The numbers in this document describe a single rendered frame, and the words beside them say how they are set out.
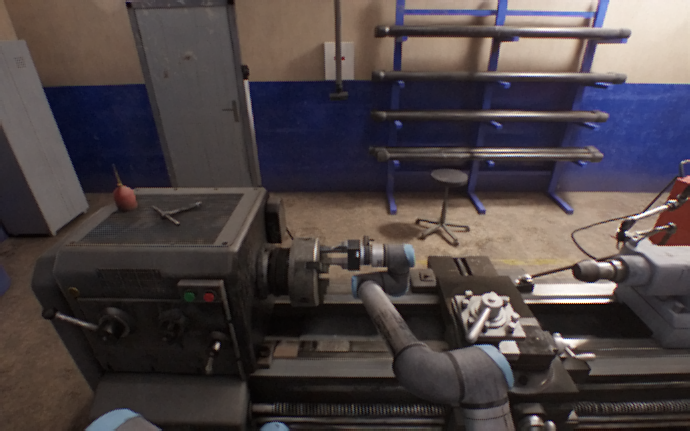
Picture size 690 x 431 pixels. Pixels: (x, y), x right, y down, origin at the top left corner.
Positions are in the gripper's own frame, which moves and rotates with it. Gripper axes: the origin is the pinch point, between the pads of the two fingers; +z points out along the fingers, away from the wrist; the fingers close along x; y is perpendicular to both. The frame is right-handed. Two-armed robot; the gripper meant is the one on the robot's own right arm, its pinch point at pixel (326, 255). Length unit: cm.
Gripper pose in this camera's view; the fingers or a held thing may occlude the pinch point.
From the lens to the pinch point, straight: 135.9
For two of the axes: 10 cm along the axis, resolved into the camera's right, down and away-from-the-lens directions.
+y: -0.1, 6.6, -7.5
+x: 0.1, 7.5, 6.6
